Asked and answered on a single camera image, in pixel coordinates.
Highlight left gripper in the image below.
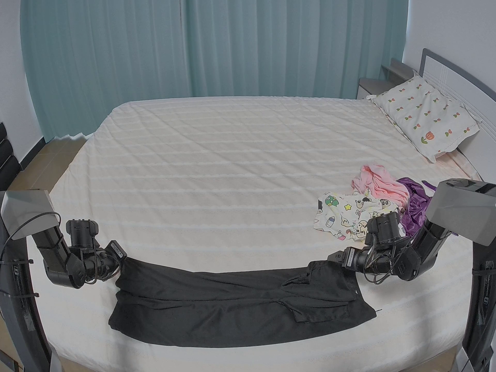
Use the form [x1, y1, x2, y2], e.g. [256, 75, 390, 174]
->
[102, 241, 128, 274]

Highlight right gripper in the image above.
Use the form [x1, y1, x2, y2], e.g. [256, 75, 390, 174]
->
[327, 247, 369, 274]

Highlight black T-shirt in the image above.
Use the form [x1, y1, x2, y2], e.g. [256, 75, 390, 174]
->
[108, 257, 377, 348]

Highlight bed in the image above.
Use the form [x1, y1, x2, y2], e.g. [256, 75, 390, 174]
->
[37, 48, 496, 372]

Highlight white printed garment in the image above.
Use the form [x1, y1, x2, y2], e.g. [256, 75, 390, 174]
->
[313, 192, 407, 243]

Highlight pink garment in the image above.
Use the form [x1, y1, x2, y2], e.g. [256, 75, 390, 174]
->
[351, 164, 411, 204]

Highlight purple satin garment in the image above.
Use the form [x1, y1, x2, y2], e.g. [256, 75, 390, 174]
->
[395, 177, 460, 237]

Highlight black chest of drawers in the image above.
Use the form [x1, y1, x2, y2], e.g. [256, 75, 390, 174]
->
[0, 122, 22, 197]

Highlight white printed pillow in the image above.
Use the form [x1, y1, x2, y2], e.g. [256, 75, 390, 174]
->
[366, 74, 483, 164]

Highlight grey bedside table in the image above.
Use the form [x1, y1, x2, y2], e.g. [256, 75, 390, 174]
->
[357, 57, 417, 100]

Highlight blue-green curtain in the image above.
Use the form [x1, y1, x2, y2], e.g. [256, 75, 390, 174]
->
[185, 0, 409, 100]
[19, 0, 190, 140]

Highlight black cable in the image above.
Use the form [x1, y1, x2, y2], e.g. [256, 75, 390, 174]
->
[0, 212, 63, 264]
[363, 272, 394, 285]

